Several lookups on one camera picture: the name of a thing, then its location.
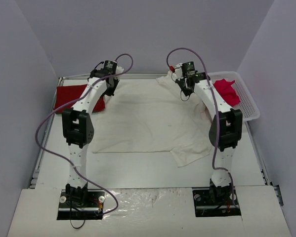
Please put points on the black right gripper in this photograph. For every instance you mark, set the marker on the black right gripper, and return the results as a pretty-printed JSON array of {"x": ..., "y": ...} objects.
[{"x": 186, "y": 86}]

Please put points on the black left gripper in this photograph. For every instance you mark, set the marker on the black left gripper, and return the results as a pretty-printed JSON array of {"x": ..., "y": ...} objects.
[{"x": 113, "y": 84}]

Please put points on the white t shirt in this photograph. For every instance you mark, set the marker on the white t shirt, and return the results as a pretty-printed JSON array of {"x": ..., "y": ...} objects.
[{"x": 147, "y": 116}]

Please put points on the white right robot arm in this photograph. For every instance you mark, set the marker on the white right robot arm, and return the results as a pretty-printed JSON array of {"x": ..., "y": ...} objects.
[{"x": 226, "y": 126}]

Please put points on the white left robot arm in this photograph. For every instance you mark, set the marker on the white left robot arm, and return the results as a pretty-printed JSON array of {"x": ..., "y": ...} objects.
[{"x": 77, "y": 126}]

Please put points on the pink t shirt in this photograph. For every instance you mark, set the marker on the pink t shirt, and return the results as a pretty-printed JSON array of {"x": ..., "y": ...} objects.
[{"x": 222, "y": 94}]

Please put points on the folded red t shirt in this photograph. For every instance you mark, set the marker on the folded red t shirt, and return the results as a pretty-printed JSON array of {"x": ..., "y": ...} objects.
[{"x": 65, "y": 94}]

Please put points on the white plastic basket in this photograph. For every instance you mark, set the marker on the white plastic basket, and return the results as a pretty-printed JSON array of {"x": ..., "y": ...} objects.
[{"x": 247, "y": 104}]

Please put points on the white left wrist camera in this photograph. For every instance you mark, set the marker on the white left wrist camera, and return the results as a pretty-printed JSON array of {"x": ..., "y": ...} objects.
[{"x": 119, "y": 71}]

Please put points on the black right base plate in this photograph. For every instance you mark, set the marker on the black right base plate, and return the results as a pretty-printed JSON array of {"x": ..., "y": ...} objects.
[{"x": 205, "y": 205}]

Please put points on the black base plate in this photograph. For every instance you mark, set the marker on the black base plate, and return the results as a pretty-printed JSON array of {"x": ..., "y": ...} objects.
[
  {"x": 205, "y": 205},
  {"x": 90, "y": 209}
]

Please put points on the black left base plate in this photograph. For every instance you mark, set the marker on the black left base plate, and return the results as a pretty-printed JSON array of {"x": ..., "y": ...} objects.
[{"x": 90, "y": 209}]

